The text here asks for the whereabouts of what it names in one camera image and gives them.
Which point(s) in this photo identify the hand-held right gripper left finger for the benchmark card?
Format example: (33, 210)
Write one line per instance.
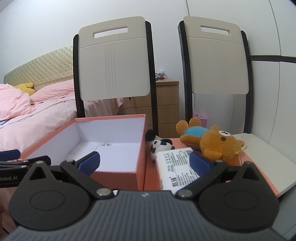
(89, 163)

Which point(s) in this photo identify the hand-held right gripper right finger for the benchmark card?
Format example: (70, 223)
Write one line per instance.
(200, 164)

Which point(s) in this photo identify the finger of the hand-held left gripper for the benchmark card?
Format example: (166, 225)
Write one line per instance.
(34, 160)
(9, 154)

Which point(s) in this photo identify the white tissue packet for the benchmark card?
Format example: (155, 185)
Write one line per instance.
(171, 166)

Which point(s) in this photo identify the brown bear plush toy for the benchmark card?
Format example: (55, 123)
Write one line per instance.
(222, 143)

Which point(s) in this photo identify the panda plush toy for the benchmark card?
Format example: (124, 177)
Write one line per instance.
(159, 144)

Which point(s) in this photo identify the pink box lid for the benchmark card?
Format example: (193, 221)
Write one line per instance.
(151, 177)

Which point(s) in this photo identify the white desktop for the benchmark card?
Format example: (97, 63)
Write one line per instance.
(261, 157)

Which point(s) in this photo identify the white labelled paper sheet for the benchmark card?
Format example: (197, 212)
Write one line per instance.
(122, 151)

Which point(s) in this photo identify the bed with pink bedding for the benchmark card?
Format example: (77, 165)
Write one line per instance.
(34, 122)

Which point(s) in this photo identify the pink patterned box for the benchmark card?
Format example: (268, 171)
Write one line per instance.
(201, 120)

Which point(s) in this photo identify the yellow plush toy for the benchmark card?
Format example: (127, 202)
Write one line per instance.
(26, 88)

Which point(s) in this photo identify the pink pillow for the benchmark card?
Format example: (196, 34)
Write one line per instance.
(53, 92)

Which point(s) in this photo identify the wooden nightstand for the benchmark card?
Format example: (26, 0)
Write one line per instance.
(166, 102)

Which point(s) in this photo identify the beige quilted headboard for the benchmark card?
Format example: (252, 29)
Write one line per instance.
(41, 67)

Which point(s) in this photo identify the small red object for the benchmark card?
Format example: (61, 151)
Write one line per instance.
(160, 78)

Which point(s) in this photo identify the left beige chair back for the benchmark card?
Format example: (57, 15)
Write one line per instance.
(113, 69)

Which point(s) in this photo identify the small grey gadget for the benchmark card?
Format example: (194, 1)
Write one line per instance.
(160, 73)

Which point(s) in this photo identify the white wardrobe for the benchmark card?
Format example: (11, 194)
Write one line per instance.
(266, 27)

